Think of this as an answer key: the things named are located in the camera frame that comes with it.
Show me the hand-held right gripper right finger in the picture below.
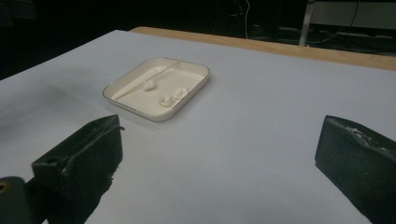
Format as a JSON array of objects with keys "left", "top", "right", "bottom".
[{"left": 315, "top": 115, "right": 396, "bottom": 224}]

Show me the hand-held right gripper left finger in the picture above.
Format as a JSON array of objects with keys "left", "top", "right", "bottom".
[{"left": 31, "top": 114, "right": 125, "bottom": 224}]

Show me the square white tray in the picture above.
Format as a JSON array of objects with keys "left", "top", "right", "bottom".
[{"left": 102, "top": 56, "right": 210, "bottom": 123}]

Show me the white marshmallow piece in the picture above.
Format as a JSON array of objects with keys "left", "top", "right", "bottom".
[
  {"left": 172, "top": 87, "right": 190, "bottom": 101},
  {"left": 158, "top": 94, "right": 175, "bottom": 108}
]

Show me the light purple table mat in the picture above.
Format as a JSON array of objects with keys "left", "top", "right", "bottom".
[{"left": 0, "top": 29, "right": 396, "bottom": 224}]

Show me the white metal stand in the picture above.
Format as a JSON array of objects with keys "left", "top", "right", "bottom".
[{"left": 298, "top": 0, "right": 396, "bottom": 48}]

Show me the white cable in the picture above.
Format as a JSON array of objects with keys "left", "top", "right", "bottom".
[{"left": 244, "top": 0, "right": 251, "bottom": 40}]

